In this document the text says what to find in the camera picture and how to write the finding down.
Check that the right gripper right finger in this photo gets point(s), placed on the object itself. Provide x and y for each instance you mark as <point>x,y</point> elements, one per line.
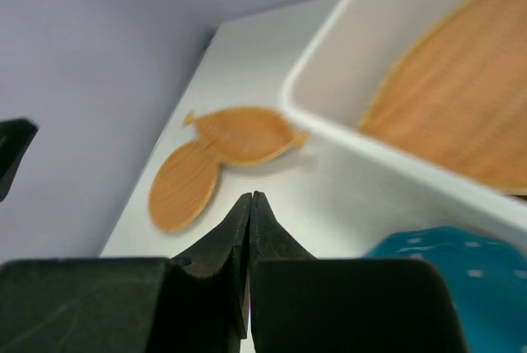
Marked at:
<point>300,303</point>

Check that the leaf-shaped bamboo plate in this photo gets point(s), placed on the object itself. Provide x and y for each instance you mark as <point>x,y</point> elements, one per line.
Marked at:
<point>182,187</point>

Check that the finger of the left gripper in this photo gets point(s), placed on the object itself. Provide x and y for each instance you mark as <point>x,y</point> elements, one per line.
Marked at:
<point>16,136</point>

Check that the boat-shaped woven basket plate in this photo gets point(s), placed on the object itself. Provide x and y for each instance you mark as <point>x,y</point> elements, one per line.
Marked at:
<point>246,135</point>

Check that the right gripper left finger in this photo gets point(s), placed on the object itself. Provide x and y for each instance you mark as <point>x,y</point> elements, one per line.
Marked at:
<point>193,302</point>

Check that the blue polka-dot ceramic plate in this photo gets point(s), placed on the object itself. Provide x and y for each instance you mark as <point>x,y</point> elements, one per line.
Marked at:
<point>486,278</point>

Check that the fan-shaped woven basket plate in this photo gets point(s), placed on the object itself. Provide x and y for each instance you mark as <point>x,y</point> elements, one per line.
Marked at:
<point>457,97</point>

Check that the white plastic bin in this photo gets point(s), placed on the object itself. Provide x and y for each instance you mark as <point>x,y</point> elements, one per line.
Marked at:
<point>372,190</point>

